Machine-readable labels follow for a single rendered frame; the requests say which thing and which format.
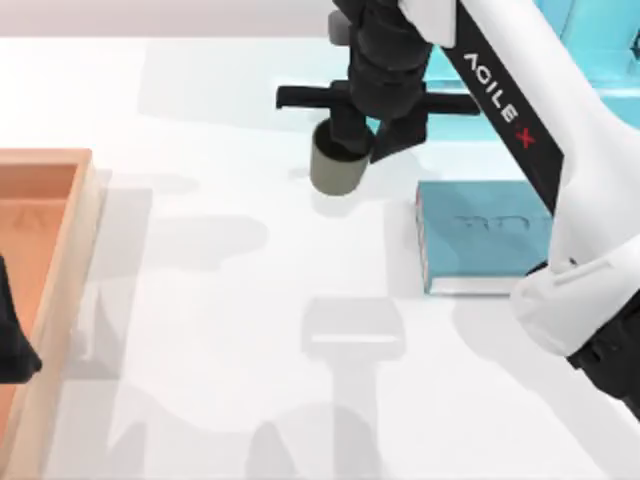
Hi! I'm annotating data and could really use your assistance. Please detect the grey cup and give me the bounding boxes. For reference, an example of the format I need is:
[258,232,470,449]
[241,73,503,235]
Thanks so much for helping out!
[309,121,372,197]

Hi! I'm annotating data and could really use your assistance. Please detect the pale grey rounded box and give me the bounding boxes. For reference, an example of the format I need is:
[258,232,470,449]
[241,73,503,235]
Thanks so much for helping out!
[327,11,352,47]

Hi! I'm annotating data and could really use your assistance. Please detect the blue book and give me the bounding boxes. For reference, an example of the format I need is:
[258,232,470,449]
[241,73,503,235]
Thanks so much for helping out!
[414,180,557,297]

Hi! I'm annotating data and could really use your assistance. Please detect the salmon-coloured shallow box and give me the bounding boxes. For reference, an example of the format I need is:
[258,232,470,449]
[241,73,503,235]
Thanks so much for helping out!
[0,147,107,480]

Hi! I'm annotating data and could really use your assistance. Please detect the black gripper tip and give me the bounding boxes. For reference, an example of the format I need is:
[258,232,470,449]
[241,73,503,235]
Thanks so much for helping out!
[0,254,43,386]

